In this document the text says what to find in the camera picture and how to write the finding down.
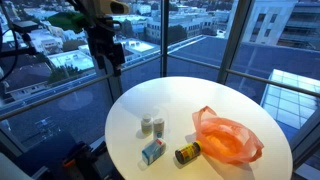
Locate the metal window handrail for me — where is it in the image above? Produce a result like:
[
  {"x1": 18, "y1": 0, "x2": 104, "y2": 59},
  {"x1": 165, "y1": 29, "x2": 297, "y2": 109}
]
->
[
  {"x1": 166, "y1": 53, "x2": 320, "y2": 98},
  {"x1": 0, "y1": 54, "x2": 163, "y2": 122}
]

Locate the plain white pill bottle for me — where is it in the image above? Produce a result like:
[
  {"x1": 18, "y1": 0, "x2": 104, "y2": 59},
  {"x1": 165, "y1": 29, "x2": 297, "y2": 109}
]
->
[{"x1": 152, "y1": 117, "x2": 166, "y2": 139}]

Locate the window corner post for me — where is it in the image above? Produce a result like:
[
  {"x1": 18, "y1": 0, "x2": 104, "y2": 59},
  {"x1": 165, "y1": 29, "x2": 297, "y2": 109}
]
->
[{"x1": 160, "y1": 0, "x2": 170, "y2": 78}]

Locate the brown bottle yellow cap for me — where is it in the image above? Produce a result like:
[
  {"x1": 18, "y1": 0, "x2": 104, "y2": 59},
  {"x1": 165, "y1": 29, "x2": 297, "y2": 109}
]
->
[{"x1": 174, "y1": 140, "x2": 203, "y2": 165}]

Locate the black camera on stand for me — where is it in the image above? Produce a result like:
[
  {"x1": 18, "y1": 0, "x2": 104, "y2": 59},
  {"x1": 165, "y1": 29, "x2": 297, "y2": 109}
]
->
[{"x1": 12, "y1": 20, "x2": 40, "y2": 34}]

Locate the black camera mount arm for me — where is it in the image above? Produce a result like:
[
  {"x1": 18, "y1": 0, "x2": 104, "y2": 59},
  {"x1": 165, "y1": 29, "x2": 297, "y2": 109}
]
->
[{"x1": 0, "y1": 31, "x2": 38, "y2": 59}]

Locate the white pill bottle orange label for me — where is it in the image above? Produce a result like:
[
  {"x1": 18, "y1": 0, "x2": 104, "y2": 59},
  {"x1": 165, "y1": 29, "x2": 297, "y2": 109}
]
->
[{"x1": 140, "y1": 113, "x2": 154, "y2": 135}]

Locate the orange plastic carrier bag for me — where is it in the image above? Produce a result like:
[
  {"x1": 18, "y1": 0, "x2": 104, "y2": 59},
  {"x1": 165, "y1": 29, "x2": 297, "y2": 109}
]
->
[{"x1": 191, "y1": 105, "x2": 265, "y2": 165}]

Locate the blue and white carton box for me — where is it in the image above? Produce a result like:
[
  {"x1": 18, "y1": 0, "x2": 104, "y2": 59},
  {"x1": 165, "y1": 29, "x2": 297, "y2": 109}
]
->
[{"x1": 141, "y1": 138, "x2": 167, "y2": 166}]

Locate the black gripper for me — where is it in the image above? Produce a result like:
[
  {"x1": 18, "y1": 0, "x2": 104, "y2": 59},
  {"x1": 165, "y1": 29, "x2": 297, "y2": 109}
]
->
[{"x1": 86, "y1": 17, "x2": 127, "y2": 77}]

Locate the black equipment stand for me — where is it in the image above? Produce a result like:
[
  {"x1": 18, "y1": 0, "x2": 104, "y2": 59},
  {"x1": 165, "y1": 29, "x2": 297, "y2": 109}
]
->
[{"x1": 13, "y1": 133, "x2": 124, "y2": 180}]

